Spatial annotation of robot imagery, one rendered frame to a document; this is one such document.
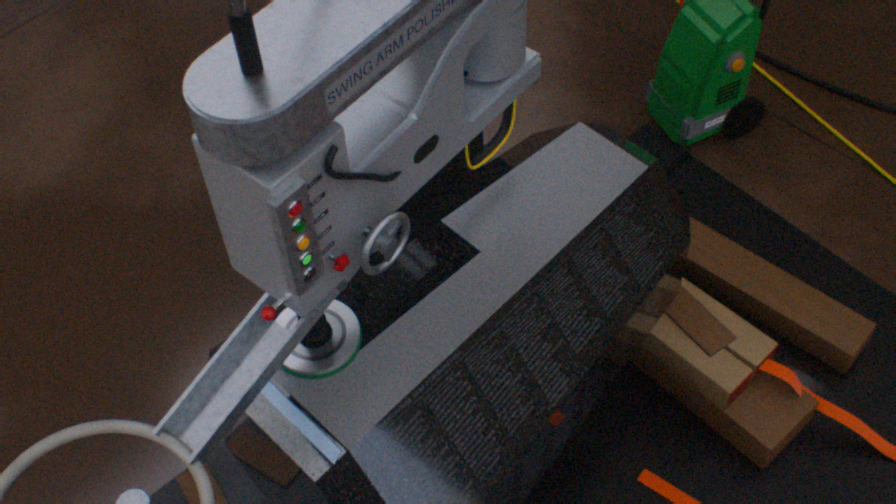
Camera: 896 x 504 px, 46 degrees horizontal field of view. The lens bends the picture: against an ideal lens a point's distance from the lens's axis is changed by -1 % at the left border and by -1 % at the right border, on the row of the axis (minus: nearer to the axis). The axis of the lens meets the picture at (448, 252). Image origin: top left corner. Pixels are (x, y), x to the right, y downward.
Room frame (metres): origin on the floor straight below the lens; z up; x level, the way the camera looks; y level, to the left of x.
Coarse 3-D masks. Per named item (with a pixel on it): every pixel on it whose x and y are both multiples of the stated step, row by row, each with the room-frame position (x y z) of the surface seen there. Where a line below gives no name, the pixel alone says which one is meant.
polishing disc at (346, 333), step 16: (336, 304) 1.50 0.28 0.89; (288, 320) 1.46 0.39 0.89; (336, 320) 1.45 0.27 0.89; (352, 320) 1.45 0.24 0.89; (336, 336) 1.41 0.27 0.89; (352, 336) 1.40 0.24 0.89; (304, 352) 1.37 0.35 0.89; (320, 352) 1.36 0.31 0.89; (336, 352) 1.36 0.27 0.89; (352, 352) 1.36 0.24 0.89; (288, 368) 1.33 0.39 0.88; (304, 368) 1.32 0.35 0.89; (320, 368) 1.32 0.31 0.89; (336, 368) 1.32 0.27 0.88
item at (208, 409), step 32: (256, 320) 1.37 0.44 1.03; (224, 352) 1.29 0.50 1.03; (256, 352) 1.30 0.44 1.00; (288, 352) 1.28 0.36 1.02; (192, 384) 1.22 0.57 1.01; (224, 384) 1.24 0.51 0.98; (256, 384) 1.21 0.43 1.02; (192, 416) 1.18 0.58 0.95; (224, 416) 1.14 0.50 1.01; (192, 448) 1.10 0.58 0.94
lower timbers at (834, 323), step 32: (704, 256) 2.15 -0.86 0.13; (736, 256) 2.15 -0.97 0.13; (704, 288) 2.09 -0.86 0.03; (736, 288) 2.02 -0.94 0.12; (768, 288) 2.01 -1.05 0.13; (800, 288) 2.00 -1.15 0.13; (768, 320) 1.93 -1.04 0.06; (800, 320) 1.88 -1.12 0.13; (832, 320) 1.87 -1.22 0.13; (864, 320) 1.86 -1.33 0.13; (640, 352) 1.80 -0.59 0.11; (832, 352) 1.77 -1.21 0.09; (672, 384) 1.70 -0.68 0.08; (768, 384) 1.64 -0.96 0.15; (704, 416) 1.59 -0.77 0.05; (736, 416) 1.53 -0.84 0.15; (768, 416) 1.53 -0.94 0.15; (800, 416) 1.52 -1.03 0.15; (768, 448) 1.42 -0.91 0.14
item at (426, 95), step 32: (480, 0) 1.77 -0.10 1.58; (512, 0) 1.82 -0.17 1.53; (448, 32) 1.70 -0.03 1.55; (480, 32) 1.74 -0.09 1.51; (416, 64) 1.67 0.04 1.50; (448, 64) 1.66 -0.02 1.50; (384, 96) 1.63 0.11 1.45; (416, 96) 1.61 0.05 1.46; (448, 96) 1.65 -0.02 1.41; (480, 96) 1.78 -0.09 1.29; (512, 96) 1.83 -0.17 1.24; (352, 128) 1.56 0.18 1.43; (384, 128) 1.55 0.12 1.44; (416, 128) 1.57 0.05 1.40; (448, 128) 1.65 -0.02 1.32; (480, 128) 1.73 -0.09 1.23; (352, 160) 1.47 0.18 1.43; (384, 160) 1.50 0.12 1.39; (416, 160) 1.57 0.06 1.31; (448, 160) 1.65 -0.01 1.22; (384, 192) 1.49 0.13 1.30
